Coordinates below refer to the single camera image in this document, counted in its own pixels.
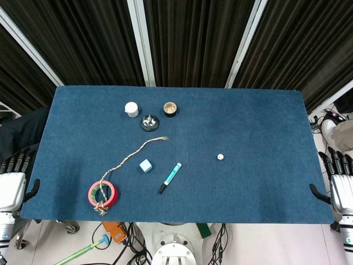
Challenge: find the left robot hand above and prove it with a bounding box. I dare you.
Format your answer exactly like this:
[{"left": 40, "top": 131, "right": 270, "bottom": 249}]
[{"left": 0, "top": 148, "right": 41, "bottom": 214}]

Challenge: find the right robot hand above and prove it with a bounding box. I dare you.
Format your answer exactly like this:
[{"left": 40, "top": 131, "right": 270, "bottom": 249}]
[{"left": 309, "top": 147, "right": 353, "bottom": 218}]

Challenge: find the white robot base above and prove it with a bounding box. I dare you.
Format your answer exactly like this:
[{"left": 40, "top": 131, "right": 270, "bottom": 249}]
[{"left": 137, "top": 222, "right": 216, "bottom": 265}]

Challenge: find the khaki trouser leg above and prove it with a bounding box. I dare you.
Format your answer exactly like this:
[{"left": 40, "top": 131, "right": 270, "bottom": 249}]
[{"left": 332, "top": 119, "right": 353, "bottom": 152}]

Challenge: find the white shoe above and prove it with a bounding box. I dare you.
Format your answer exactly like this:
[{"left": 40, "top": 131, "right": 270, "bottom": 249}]
[{"left": 322, "top": 118, "right": 343, "bottom": 151}]

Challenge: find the chrome chair leg caster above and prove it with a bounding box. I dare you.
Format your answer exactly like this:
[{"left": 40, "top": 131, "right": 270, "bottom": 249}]
[{"left": 55, "top": 219, "right": 81, "bottom": 234}]

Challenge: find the red tape roll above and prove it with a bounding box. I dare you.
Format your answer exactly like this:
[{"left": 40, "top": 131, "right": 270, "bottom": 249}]
[{"left": 88, "top": 179, "right": 121, "bottom": 207}]

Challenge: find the orange box device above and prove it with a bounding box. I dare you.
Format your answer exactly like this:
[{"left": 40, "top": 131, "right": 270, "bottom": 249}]
[{"left": 101, "top": 221, "right": 128, "bottom": 244}]

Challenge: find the light blue cube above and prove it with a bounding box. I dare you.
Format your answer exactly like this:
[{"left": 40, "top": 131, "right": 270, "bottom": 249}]
[{"left": 139, "top": 158, "right": 153, "bottom": 174}]

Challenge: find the dark green block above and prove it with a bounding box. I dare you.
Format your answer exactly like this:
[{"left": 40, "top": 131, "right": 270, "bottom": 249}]
[{"left": 196, "top": 223, "right": 212, "bottom": 239}]

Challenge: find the white bottle cap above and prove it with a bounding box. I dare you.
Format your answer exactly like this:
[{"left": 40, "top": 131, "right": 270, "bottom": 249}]
[{"left": 124, "top": 102, "right": 139, "bottom": 118}]

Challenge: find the teal marker pen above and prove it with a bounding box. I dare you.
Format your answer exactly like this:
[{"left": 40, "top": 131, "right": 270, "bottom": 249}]
[{"left": 158, "top": 162, "right": 183, "bottom": 194}]

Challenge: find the blue table cloth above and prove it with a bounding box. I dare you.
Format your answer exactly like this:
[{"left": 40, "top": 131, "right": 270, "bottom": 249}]
[{"left": 20, "top": 85, "right": 335, "bottom": 225}]

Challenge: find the black cup beige inside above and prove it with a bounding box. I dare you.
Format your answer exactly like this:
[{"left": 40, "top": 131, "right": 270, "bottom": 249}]
[{"left": 163, "top": 102, "right": 178, "bottom": 118}]

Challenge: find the black box with cables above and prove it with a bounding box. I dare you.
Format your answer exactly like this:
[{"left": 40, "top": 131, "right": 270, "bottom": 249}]
[{"left": 308, "top": 95, "right": 353, "bottom": 135}]

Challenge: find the white frame post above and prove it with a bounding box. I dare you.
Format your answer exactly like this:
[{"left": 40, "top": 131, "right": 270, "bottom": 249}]
[
  {"left": 307, "top": 82, "right": 353, "bottom": 118},
  {"left": 0, "top": 7, "right": 66, "bottom": 87},
  {"left": 224, "top": 0, "right": 269, "bottom": 89},
  {"left": 126, "top": 0, "right": 157, "bottom": 87}
]

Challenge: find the green stick blue handle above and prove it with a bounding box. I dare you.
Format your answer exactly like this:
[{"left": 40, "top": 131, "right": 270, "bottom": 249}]
[{"left": 54, "top": 234, "right": 111, "bottom": 265}]

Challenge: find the twisted twine rope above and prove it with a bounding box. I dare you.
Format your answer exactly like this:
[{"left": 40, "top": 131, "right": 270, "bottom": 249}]
[{"left": 93, "top": 136, "right": 170, "bottom": 216}]

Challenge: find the black cable bundle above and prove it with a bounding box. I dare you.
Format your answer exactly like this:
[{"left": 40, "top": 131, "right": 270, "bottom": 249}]
[
  {"left": 207, "top": 223, "right": 231, "bottom": 265},
  {"left": 92, "top": 221, "right": 153, "bottom": 265}
]

